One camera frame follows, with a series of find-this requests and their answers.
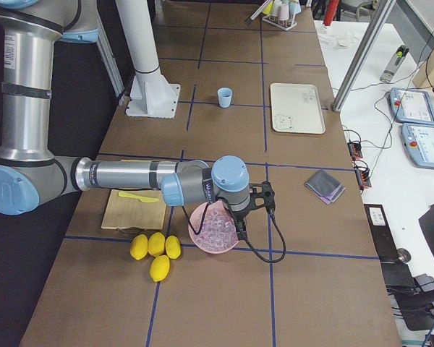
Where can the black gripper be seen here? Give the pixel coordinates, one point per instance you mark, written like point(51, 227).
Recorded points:
point(239, 215)

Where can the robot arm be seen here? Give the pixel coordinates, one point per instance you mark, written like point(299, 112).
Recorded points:
point(31, 175)

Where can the clear ice cubes pile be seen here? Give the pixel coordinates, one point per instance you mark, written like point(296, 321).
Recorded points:
point(217, 231)

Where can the light blue cup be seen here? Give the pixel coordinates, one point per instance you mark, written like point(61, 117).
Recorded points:
point(224, 96)

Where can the metal cup rack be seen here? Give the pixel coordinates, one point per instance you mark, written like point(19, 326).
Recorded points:
point(285, 23)

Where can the yellow-green cup on rack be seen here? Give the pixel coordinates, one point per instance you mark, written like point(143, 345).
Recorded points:
point(267, 8)

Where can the pink cup on rack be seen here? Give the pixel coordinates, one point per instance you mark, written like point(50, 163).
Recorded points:
point(283, 11)

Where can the white cup on rack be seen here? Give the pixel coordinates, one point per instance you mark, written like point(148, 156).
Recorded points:
point(276, 8)

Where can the blue cup on rack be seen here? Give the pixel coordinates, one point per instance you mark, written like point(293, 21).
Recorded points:
point(294, 7)

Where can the pink bowl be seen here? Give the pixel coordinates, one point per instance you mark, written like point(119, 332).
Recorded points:
point(209, 246)

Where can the yellow lemon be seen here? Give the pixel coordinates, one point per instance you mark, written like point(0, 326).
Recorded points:
point(173, 247)
point(160, 268)
point(156, 244)
point(139, 247)

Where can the grey folded cloth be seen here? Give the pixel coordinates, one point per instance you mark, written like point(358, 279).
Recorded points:
point(325, 186)

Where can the yellow plastic knife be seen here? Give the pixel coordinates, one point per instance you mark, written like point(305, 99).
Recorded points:
point(140, 198)

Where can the wooden cutting board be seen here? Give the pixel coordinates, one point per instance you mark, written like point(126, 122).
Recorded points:
point(124, 213)

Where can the cream bear tray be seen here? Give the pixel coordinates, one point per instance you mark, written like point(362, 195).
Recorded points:
point(296, 109)

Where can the black power strip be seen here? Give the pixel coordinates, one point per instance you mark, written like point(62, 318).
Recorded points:
point(355, 149)
point(362, 173)

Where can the black box white label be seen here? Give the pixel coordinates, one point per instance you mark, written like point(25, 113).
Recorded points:
point(381, 233)

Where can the teach pendant near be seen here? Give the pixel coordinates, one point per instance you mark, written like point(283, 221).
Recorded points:
point(418, 139)

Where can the teach pendant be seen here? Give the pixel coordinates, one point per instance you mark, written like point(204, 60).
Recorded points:
point(411, 106)
point(418, 139)

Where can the teach pendant far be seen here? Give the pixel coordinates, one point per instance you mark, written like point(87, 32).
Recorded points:
point(411, 106)

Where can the crumpled white plastic bags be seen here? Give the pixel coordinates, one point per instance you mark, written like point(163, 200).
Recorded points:
point(337, 38)

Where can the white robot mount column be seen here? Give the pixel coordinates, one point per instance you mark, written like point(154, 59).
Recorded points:
point(151, 94)

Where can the aluminium frame post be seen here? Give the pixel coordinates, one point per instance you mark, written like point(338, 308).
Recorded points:
point(365, 45)

